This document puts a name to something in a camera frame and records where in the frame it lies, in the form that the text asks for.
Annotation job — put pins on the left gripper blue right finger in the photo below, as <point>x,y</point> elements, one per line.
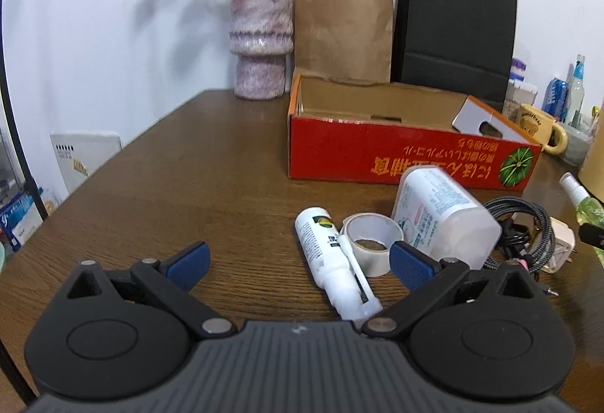
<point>411,267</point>

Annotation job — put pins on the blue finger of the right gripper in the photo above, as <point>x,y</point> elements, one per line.
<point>591,234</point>

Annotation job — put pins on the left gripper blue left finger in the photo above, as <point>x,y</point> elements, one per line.
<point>188,267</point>

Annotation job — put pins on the green spray bottle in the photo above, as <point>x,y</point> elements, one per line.
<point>587,208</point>

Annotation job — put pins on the white yellow power adapter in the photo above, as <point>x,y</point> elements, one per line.
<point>564,244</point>

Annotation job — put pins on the clear tape roll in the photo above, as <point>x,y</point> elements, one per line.
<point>371,236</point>

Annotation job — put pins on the translucent white plastic container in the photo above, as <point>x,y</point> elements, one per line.
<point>442,219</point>

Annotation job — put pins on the white tube bottle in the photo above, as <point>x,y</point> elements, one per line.
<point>334,268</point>

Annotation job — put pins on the yellow thermos jug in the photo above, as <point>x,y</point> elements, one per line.
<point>591,173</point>

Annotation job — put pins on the yellow ceramic mug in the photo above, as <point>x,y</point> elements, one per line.
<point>543,128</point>

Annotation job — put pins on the blue soda can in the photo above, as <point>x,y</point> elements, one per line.
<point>555,99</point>

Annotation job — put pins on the clear soda bottle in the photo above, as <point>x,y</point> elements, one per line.
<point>576,93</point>

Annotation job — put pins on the white box on floor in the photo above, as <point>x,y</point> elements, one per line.
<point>80,154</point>

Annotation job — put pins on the red cardboard pumpkin box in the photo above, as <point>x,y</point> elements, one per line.
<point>374,134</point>

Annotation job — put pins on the clear food storage container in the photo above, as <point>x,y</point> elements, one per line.
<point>518,93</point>

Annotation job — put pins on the purple white small jar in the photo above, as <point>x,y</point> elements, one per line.
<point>517,70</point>

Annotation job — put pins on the black paper bag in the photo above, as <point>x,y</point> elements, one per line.
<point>463,46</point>

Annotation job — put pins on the purple white ceramic vase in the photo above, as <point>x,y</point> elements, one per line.
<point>261,37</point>

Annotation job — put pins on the brown paper bag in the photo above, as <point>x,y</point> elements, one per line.
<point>344,40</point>

